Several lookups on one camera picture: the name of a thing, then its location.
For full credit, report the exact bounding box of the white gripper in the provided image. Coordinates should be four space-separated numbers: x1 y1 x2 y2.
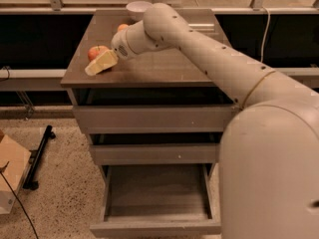
85 30 134 76

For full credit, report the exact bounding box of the red apple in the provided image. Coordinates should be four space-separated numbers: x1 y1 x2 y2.
88 45 109 61

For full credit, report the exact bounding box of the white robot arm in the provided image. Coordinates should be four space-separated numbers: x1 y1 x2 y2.
111 3 319 239

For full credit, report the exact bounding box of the grey top drawer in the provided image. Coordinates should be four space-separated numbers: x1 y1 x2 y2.
73 106 238 134

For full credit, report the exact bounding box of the grey drawer cabinet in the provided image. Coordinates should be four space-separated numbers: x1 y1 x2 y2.
61 11 234 172

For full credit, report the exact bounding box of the grey middle drawer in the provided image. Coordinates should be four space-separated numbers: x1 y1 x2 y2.
90 143 219 165

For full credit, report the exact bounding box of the grey open bottom drawer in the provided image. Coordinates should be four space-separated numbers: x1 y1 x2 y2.
90 164 221 238

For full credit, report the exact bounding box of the orange fruit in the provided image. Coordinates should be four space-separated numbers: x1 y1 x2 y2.
117 24 129 32

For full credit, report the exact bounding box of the white bowl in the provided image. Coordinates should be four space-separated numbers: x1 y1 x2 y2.
126 1 152 21

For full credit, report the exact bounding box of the cardboard box left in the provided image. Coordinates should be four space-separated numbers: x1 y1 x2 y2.
0 131 31 214

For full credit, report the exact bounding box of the black cable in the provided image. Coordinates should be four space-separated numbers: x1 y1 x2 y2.
0 161 40 239

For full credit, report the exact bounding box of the white cable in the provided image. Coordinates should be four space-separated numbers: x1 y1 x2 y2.
260 6 271 64

